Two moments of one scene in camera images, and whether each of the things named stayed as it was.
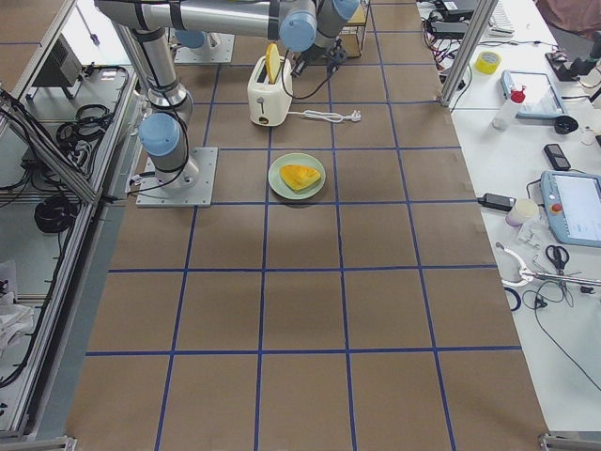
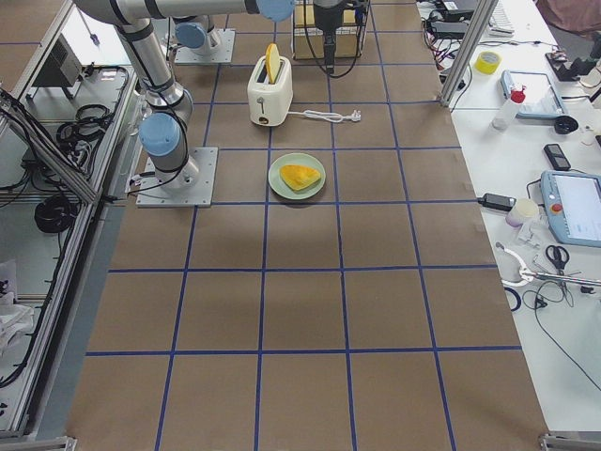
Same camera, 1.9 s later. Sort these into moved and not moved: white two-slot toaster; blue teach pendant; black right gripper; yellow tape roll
Moved: black right gripper
Not moved: white two-slot toaster; blue teach pendant; yellow tape roll
